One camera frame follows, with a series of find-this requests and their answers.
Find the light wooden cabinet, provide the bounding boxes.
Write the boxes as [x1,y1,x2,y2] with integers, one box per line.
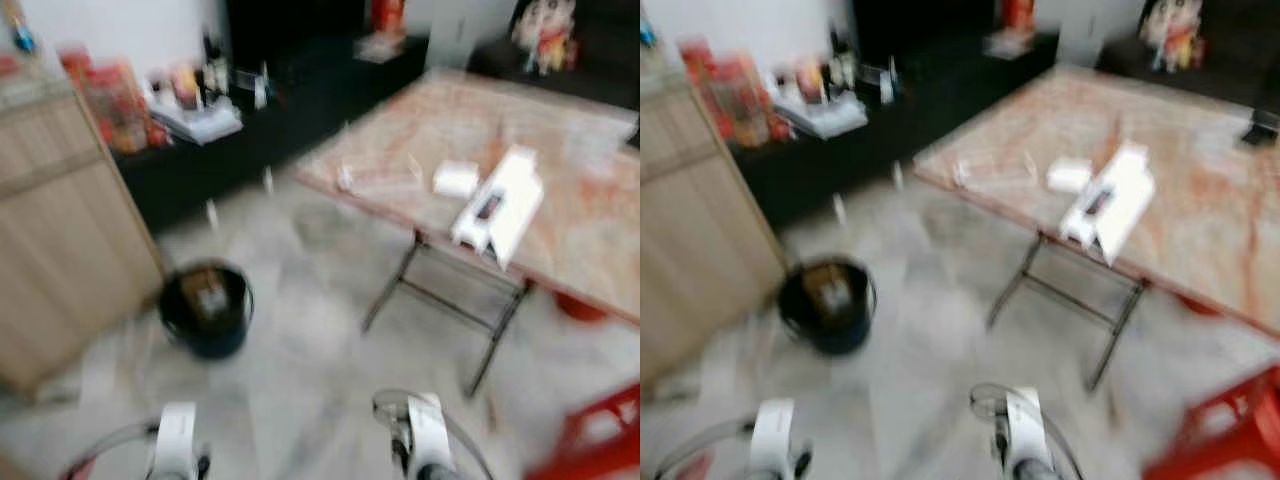
[640,68,788,387]
[0,78,167,397]

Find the long white box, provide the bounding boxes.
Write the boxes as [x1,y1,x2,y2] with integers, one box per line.
[1058,141,1158,267]
[449,144,547,272]

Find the pale paper stack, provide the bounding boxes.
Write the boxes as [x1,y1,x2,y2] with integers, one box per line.
[984,29,1037,60]
[354,34,407,64]

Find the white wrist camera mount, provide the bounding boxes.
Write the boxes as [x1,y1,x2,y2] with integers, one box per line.
[148,401,202,480]
[402,392,458,477]
[1000,388,1053,475]
[748,399,803,480]

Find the cartoon boy doll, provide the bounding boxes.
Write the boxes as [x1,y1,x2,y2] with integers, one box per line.
[1139,0,1208,74]
[509,0,580,77]

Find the small white box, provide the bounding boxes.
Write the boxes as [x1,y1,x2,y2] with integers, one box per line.
[1044,157,1094,195]
[431,159,482,199]

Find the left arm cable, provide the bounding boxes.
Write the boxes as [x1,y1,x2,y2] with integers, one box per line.
[58,419,161,480]
[652,418,761,480]

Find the folding table with marble cloth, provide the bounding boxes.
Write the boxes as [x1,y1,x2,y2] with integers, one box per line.
[294,67,641,401]
[911,64,1280,395]

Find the small black device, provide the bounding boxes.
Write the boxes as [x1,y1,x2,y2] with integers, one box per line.
[1243,104,1280,148]

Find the white panel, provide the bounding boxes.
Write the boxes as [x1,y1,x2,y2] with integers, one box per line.
[424,0,483,72]
[1057,0,1113,70]

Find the red snack packets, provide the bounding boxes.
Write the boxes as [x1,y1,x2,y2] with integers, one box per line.
[678,37,793,150]
[58,44,169,153]

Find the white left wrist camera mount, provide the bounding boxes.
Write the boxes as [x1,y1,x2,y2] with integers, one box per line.
[148,401,202,480]
[748,399,803,480]

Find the long black bench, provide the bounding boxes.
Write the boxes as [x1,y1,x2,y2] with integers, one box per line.
[733,29,1063,233]
[113,34,433,233]

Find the black rubbish bin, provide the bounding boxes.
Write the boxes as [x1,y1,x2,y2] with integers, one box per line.
[157,259,255,362]
[777,257,878,358]

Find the black sofa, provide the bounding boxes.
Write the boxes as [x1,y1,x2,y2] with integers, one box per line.
[1094,0,1280,112]
[468,0,641,112]

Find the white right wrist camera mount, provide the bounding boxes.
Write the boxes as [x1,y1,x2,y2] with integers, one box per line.
[402,392,458,477]
[1000,388,1053,475]

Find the dark glass bottle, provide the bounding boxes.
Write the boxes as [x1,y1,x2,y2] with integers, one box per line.
[203,34,230,103]
[827,29,858,97]

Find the brown trash piece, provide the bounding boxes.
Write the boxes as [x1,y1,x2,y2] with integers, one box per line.
[812,274,853,315]
[192,280,231,319]

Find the round red stool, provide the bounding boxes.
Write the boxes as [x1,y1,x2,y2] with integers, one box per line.
[554,289,612,324]
[1174,293,1228,318]

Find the white tray with items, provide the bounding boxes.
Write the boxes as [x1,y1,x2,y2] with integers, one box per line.
[148,94,245,147]
[768,90,870,140]

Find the red plastic crate stool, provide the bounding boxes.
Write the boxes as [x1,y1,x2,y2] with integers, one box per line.
[523,384,641,480]
[1143,364,1280,480]

